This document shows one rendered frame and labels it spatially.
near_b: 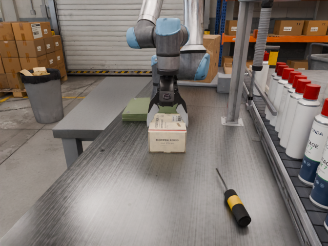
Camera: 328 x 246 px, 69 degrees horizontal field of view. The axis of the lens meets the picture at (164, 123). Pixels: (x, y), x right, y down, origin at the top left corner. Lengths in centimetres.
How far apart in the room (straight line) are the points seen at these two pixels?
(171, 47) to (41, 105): 264
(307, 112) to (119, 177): 52
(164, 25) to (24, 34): 373
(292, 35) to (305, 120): 441
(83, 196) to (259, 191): 45
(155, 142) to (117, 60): 477
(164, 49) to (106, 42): 474
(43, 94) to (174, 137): 257
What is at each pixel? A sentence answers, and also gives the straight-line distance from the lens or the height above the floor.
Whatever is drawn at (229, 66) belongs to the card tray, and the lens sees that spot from 220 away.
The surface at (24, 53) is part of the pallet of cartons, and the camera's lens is 443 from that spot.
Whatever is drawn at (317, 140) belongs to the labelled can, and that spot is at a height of 100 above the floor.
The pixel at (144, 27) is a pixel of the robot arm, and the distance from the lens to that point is 91.
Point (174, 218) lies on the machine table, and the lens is 58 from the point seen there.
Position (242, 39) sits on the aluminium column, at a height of 116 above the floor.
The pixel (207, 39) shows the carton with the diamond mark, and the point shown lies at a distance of 153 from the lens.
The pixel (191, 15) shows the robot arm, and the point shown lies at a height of 124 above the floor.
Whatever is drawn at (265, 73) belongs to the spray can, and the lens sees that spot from 125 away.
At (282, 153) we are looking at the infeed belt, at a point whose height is 88.
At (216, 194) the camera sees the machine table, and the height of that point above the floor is 83.
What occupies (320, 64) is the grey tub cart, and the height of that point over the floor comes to 72.
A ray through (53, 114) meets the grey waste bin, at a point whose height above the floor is 11.
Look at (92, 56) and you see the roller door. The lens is 560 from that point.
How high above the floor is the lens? 124
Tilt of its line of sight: 24 degrees down
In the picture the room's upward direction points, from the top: straight up
